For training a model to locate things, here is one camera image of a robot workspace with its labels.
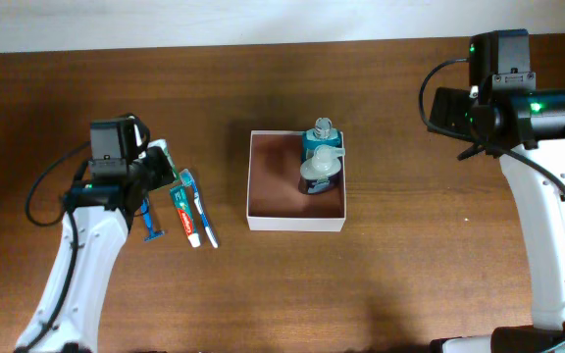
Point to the green red toothpaste tube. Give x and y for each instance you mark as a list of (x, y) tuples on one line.
[(178, 195)]

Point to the blue white toothbrush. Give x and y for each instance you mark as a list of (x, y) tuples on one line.
[(188, 179)]

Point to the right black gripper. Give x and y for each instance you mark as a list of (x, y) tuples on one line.
[(448, 111)]

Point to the clear pump soap bottle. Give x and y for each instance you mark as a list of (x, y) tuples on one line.
[(321, 172)]

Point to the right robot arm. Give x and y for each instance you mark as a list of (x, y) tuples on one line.
[(525, 131)]

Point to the pink cardboard box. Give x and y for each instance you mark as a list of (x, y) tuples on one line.
[(274, 201)]

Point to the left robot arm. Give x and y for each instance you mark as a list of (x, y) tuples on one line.
[(97, 219)]

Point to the teal mouthwash bottle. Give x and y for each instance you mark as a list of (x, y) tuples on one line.
[(323, 133)]

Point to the blue razor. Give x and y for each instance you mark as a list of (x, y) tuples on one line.
[(145, 213)]

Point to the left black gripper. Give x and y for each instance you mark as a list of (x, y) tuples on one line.
[(156, 156)]

